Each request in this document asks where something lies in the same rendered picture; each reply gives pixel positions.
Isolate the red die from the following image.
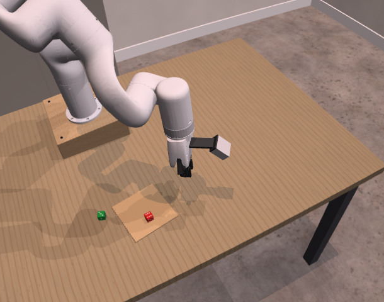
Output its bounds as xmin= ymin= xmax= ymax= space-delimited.
xmin=144 ymin=212 xmax=154 ymax=223

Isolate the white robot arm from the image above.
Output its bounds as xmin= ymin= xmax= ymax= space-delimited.
xmin=0 ymin=0 xmax=195 ymax=138

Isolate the tan flat mat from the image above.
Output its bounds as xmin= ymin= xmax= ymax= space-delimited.
xmin=112 ymin=184 xmax=178 ymax=243

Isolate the green die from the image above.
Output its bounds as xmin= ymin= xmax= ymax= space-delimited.
xmin=98 ymin=211 xmax=106 ymax=220

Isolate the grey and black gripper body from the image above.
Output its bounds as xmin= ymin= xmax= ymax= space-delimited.
xmin=165 ymin=128 xmax=195 ymax=168

